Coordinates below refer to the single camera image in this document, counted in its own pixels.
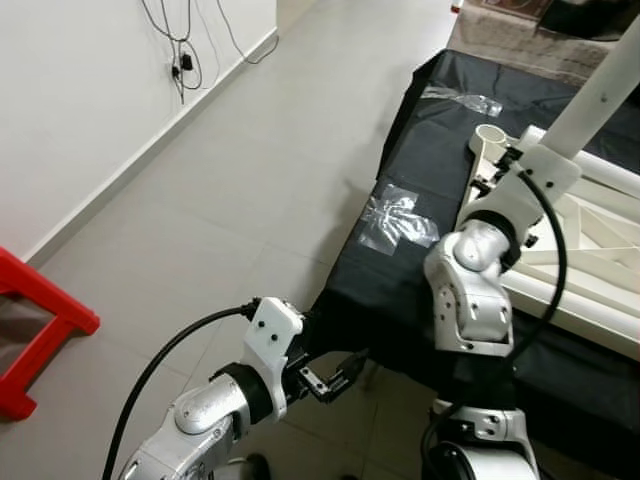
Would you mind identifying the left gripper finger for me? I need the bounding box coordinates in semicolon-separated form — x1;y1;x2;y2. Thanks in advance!
316;366;365;395
322;347;374;374

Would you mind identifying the white upturned children table top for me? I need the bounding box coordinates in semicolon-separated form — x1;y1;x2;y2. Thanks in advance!
455;123;640;361

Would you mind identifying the narrow clear tape strip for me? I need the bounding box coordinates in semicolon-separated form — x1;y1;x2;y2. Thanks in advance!
420;84;505;119

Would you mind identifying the black tablecloth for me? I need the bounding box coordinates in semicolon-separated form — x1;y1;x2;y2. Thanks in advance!
310;48;640;480

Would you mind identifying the beige cloth covered bench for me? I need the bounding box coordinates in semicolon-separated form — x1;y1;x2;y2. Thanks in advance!
445;0;640;86

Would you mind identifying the black robot foot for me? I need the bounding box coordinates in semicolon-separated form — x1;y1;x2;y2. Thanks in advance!
213;453;271;480

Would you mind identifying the black bag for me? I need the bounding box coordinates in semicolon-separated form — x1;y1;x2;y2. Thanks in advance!
540;0;640;43

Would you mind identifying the red plastic stool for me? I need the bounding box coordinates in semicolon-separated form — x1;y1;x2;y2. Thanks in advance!
0;245;101;421

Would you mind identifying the black plug adapter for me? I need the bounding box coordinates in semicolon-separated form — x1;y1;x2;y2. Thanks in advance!
172;52;197;81

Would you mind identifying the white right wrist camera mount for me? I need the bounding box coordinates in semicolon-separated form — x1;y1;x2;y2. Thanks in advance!
457;143;583;236

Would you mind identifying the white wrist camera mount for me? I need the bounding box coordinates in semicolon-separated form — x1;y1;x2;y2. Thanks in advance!
243;297;306;421
457;143;583;236

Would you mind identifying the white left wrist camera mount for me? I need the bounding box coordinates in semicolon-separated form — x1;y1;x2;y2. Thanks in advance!
243;297;306;421

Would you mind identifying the black wall power cable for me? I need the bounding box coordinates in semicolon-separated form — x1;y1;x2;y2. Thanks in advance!
138;0;279;106

